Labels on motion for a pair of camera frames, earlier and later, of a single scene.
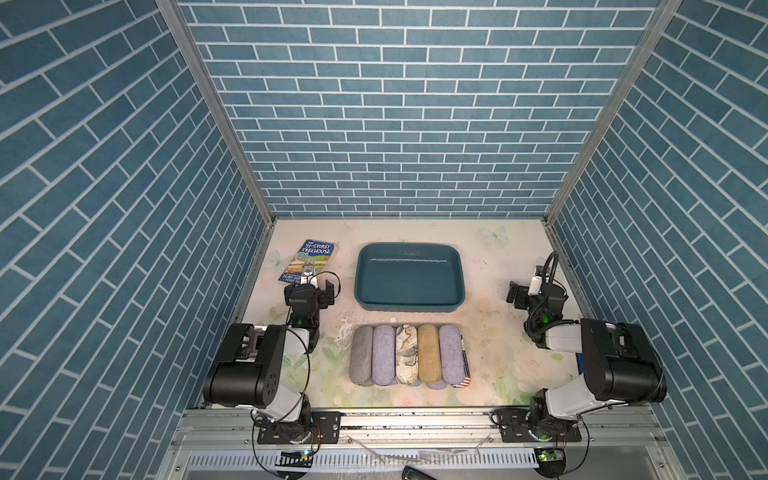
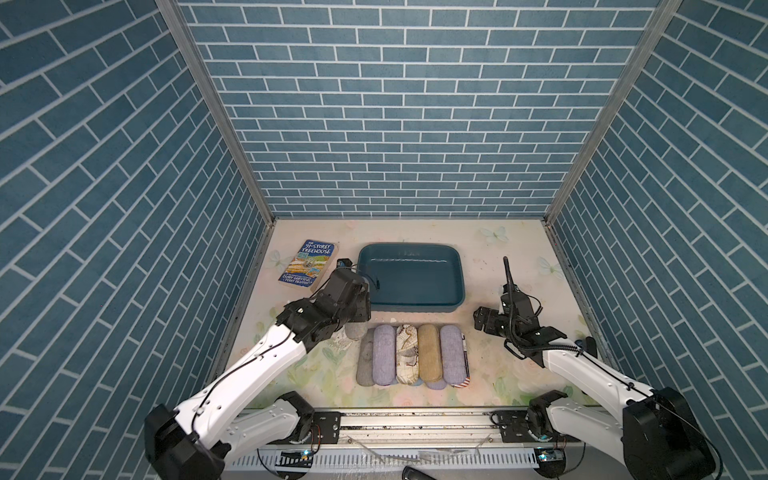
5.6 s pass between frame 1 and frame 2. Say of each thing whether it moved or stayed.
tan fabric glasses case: stayed
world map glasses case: stayed
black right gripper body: moved
